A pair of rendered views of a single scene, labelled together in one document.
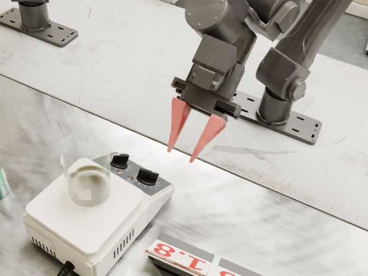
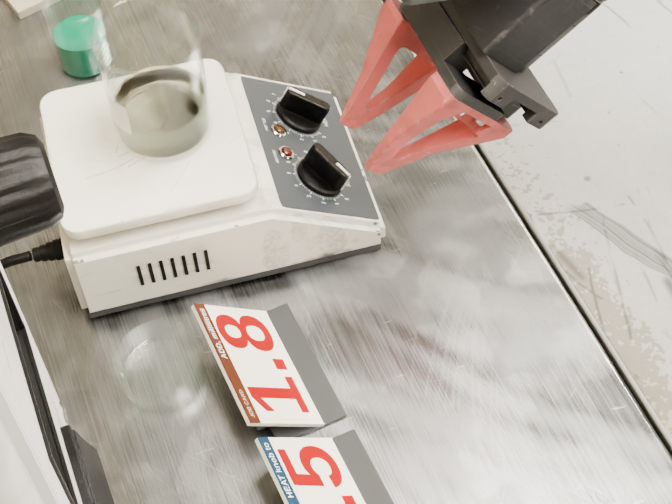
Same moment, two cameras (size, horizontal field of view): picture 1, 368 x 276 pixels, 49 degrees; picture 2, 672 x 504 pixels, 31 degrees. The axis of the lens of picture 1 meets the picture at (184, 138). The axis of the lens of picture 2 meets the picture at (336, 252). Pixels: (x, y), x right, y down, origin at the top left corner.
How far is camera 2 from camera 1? 36 cm
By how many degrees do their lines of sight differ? 33
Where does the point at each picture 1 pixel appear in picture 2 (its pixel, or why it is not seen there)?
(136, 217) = (218, 228)
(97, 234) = (107, 206)
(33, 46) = not seen: outside the picture
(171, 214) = (341, 287)
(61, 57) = not seen: outside the picture
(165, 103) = (566, 49)
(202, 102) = (433, 34)
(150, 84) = not seen: outside the picture
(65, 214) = (90, 144)
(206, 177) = (494, 259)
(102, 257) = (96, 256)
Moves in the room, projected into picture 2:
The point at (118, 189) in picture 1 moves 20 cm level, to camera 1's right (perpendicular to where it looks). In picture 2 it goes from (217, 152) to (448, 358)
